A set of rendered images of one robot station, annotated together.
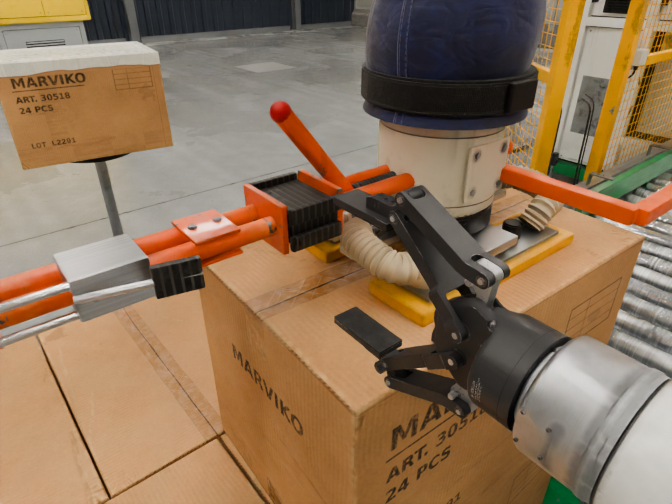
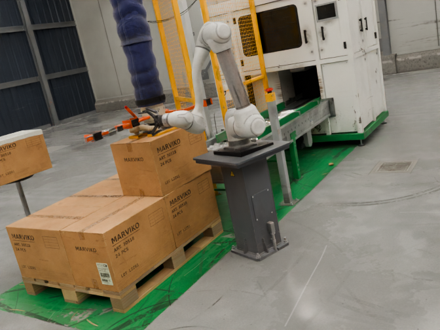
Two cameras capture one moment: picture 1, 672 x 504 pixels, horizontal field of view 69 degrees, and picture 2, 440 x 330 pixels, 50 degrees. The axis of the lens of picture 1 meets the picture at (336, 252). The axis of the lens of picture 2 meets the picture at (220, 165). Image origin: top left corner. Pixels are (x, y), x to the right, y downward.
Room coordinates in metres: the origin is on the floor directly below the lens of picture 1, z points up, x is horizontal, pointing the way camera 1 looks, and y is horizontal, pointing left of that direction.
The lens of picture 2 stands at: (-2.82, 0.42, 1.48)
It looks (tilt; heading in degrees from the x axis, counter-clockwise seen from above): 14 degrees down; 344
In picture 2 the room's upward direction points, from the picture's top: 12 degrees counter-clockwise
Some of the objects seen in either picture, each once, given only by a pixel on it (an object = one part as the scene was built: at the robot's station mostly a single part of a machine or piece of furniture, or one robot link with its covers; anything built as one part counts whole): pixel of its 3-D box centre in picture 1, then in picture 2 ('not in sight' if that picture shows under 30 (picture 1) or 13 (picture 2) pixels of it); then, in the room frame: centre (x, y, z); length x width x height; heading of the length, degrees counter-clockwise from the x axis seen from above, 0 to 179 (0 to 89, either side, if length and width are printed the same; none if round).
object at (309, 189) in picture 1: (293, 209); (131, 123); (0.53, 0.05, 1.07); 0.10 x 0.08 x 0.06; 38
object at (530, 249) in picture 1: (480, 251); (166, 127); (0.61, -0.21, 0.97); 0.34 x 0.10 x 0.05; 128
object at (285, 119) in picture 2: not in sight; (295, 115); (1.67, -1.77, 0.60); 1.60 x 0.10 x 0.09; 129
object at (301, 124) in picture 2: not in sight; (288, 133); (1.40, -1.53, 0.50); 2.31 x 0.05 x 0.19; 129
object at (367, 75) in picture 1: (447, 81); (150, 99); (0.68, -0.15, 1.19); 0.23 x 0.23 x 0.04
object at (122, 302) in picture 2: not in sight; (128, 253); (0.72, 0.29, 0.07); 1.20 x 1.00 x 0.14; 129
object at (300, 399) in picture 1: (414, 341); (163, 157); (0.68, -0.14, 0.74); 0.60 x 0.40 x 0.40; 127
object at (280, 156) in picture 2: not in sight; (279, 149); (0.89, -1.18, 0.50); 0.07 x 0.07 x 1.00; 39
